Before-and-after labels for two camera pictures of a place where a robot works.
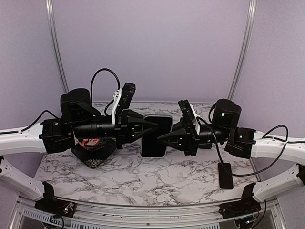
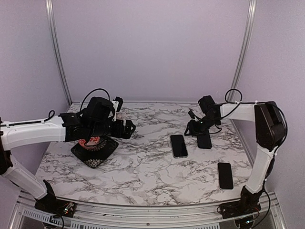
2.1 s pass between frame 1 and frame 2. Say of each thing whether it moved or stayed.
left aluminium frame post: stayed
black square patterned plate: stayed
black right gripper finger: moved
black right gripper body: moved
